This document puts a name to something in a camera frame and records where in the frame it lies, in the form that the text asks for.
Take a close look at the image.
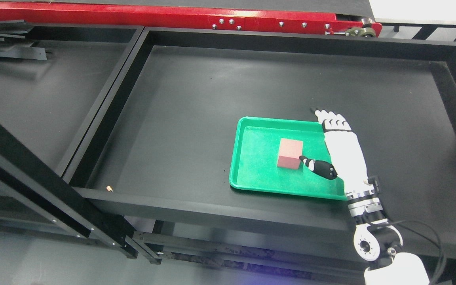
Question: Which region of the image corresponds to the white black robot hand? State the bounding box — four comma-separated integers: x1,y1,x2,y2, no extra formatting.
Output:
299,109,375,199

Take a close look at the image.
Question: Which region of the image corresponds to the pink foam block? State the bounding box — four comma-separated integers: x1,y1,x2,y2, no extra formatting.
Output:
277,138,304,170

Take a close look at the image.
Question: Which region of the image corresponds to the green plastic tray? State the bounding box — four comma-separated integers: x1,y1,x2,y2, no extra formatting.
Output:
229,117,347,201

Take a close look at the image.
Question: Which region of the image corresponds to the black metal shelf rack right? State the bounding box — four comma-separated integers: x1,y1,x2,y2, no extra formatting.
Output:
63,27,456,277

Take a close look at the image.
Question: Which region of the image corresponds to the black metal shelf rack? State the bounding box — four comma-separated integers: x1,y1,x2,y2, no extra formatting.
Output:
0,24,161,264
63,27,456,277

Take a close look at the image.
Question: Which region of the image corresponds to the black metal shelf rack left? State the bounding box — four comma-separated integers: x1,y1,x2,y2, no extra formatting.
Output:
0,24,161,264

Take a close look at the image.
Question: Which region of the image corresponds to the red metal conveyor beam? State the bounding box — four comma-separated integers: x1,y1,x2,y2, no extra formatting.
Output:
0,0,382,36

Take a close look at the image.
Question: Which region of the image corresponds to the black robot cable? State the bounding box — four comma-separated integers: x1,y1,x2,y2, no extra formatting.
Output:
386,220,446,285

